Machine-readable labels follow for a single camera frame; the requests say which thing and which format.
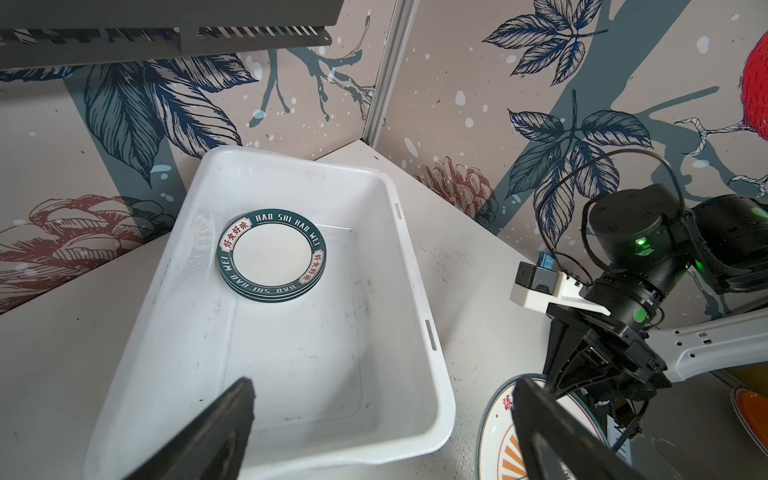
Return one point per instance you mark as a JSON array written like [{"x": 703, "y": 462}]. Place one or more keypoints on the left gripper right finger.
[{"x": 551, "y": 440}]

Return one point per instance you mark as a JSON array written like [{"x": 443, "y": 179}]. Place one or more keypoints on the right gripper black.
[{"x": 605, "y": 360}]

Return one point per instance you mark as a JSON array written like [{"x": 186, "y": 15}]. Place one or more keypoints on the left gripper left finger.
[{"x": 213, "y": 445}]

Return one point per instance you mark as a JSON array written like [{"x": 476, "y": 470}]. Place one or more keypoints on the orange sunburst plate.
[{"x": 498, "y": 454}]

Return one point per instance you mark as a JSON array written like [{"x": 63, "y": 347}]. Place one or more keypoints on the white plastic bin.
[{"x": 350, "y": 373}]

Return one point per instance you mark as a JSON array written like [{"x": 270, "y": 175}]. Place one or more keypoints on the green rim plate large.
[{"x": 271, "y": 255}]

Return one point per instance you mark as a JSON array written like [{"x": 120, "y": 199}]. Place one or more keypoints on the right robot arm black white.
[{"x": 651, "y": 240}]

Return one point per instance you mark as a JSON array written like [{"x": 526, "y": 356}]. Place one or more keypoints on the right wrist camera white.
[{"x": 536, "y": 287}]

